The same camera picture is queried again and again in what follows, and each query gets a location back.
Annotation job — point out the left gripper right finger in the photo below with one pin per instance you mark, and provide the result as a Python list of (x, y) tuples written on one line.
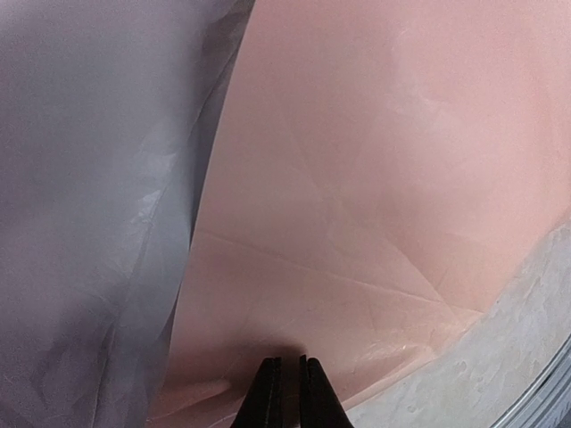
[(319, 406)]

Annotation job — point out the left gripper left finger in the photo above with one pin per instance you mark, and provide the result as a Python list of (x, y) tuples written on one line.
[(262, 404)]

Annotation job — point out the pink wrapping paper sheet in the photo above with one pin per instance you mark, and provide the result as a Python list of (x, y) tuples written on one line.
[(189, 187)]

